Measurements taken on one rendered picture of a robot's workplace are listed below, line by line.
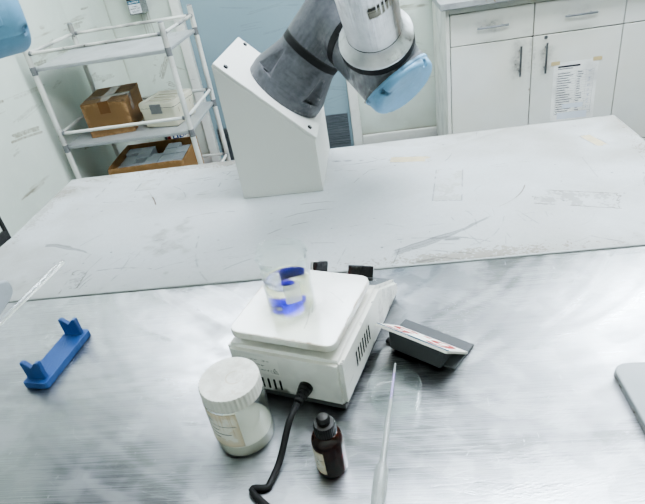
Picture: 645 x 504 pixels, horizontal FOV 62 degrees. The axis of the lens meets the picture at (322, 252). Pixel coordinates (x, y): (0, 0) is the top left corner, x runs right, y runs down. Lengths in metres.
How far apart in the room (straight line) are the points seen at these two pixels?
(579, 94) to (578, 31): 0.31
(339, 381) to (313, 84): 0.60
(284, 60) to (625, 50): 2.34
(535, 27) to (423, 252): 2.25
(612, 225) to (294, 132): 0.53
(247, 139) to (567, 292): 0.58
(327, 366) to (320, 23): 0.61
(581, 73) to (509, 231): 2.28
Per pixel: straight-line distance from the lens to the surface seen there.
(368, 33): 0.81
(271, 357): 0.56
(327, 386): 0.56
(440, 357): 0.60
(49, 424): 0.70
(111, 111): 2.79
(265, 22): 3.44
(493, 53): 2.93
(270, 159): 1.00
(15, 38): 0.59
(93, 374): 0.74
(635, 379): 0.62
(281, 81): 0.99
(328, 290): 0.59
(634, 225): 0.88
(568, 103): 3.11
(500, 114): 3.03
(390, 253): 0.80
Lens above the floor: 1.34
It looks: 32 degrees down
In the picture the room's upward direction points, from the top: 10 degrees counter-clockwise
